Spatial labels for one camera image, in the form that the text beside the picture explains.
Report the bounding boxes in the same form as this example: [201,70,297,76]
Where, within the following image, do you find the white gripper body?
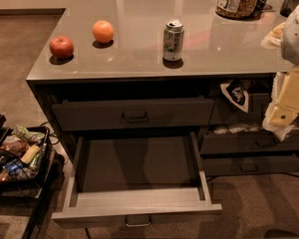
[262,66,299,140]

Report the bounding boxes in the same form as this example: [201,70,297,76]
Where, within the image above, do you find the grey drawer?
[202,155,299,176]
[209,93,271,124]
[52,97,214,131]
[200,130,299,154]
[53,132,222,228]

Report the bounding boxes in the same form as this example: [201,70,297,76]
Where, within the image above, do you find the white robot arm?
[262,4,299,141]

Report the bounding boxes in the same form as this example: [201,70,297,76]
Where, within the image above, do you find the black white chip bag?
[220,80,249,113]

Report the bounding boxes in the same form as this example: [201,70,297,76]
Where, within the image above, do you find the large snack jar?
[215,0,257,19]

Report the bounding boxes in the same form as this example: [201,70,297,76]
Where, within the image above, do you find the green white soda can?
[162,19,184,62]

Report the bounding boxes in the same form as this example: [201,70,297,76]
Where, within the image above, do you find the grey counter cabinet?
[27,0,299,176]

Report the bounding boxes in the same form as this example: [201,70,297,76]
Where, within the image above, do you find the orange fruit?
[93,21,114,44]

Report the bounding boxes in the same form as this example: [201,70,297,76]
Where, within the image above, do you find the red apple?
[49,36,74,60]

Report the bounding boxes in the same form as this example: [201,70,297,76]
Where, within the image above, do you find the black bin of snacks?
[0,114,51,193]

